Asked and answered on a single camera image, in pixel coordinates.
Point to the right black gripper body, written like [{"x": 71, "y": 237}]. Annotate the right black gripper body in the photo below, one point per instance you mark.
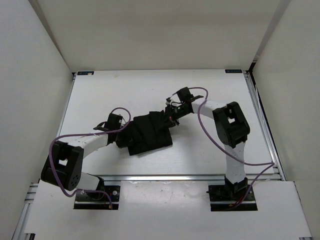
[{"x": 173, "y": 114}]

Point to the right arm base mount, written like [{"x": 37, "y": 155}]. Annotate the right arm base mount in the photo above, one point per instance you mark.
[{"x": 222, "y": 201}]

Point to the black skirt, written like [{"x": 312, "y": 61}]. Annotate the black skirt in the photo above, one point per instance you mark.
[{"x": 146, "y": 133}]

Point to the left blue corner label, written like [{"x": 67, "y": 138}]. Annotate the left blue corner label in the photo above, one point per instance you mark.
[{"x": 85, "y": 73}]

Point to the blue corner label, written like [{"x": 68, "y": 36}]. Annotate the blue corner label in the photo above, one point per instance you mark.
[
  {"x": 85, "y": 73},
  {"x": 233, "y": 71}
]

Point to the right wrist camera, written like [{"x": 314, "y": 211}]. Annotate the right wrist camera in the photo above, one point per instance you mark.
[{"x": 184, "y": 94}]

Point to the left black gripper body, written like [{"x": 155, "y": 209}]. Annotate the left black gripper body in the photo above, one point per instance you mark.
[{"x": 117, "y": 129}]

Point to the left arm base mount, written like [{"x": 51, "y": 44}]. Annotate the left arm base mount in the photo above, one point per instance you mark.
[{"x": 99, "y": 201}]

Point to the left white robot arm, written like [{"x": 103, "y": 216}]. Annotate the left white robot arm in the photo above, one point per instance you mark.
[{"x": 63, "y": 167}]

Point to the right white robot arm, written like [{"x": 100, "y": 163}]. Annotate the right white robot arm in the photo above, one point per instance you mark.
[{"x": 232, "y": 130}]

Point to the right blue corner label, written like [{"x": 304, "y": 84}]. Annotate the right blue corner label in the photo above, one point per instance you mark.
[{"x": 233, "y": 71}]

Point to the white front cover panel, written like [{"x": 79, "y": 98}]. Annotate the white front cover panel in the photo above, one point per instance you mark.
[{"x": 176, "y": 210}]

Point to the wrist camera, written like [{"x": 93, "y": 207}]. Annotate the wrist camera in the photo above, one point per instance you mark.
[
  {"x": 184, "y": 94},
  {"x": 114, "y": 122}
]

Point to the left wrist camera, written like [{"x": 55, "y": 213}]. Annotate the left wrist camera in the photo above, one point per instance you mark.
[{"x": 114, "y": 122}]

